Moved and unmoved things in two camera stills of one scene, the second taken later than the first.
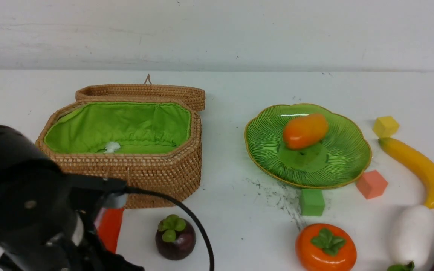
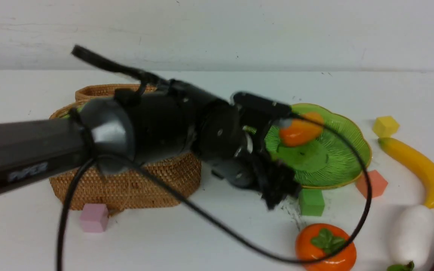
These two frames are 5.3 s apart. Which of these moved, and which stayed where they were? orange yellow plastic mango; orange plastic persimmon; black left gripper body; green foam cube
Moved: black left gripper body
Stayed: orange yellow plastic mango; orange plastic persimmon; green foam cube
